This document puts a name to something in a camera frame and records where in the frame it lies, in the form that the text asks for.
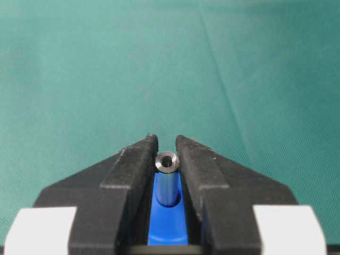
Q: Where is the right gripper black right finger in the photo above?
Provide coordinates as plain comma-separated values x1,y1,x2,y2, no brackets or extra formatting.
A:
176,135,298,254

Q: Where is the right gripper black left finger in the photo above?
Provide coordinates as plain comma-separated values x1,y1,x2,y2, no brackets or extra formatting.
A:
33,135,158,254

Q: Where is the small metal shaft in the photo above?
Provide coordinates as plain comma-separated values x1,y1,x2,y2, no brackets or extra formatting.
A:
155,151,180,207

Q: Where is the blue plastic gear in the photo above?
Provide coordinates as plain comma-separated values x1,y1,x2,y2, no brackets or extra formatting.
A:
147,173,189,246

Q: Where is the green cloth mat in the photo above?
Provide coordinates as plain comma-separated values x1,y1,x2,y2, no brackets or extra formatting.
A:
1,1,339,244

